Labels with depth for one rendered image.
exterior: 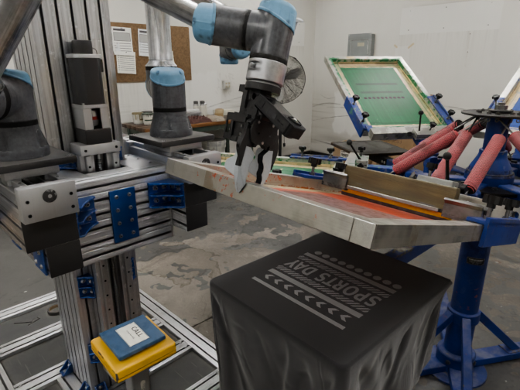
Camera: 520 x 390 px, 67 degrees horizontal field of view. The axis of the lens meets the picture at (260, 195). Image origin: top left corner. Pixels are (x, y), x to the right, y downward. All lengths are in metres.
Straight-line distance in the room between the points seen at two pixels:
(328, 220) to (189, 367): 1.43
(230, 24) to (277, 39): 0.09
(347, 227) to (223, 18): 0.45
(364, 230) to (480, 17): 5.03
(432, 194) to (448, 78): 4.47
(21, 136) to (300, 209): 0.81
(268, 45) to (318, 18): 6.00
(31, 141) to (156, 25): 0.63
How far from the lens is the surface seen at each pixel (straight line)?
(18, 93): 1.22
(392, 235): 0.64
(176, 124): 1.42
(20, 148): 1.22
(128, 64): 4.80
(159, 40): 1.57
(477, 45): 5.52
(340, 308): 1.00
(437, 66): 5.68
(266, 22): 0.79
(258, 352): 1.04
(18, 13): 1.03
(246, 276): 1.10
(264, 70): 0.77
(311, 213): 0.66
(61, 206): 1.15
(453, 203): 1.17
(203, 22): 0.82
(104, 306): 1.62
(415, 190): 1.22
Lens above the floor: 1.50
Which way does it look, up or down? 18 degrees down
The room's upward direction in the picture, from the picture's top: straight up
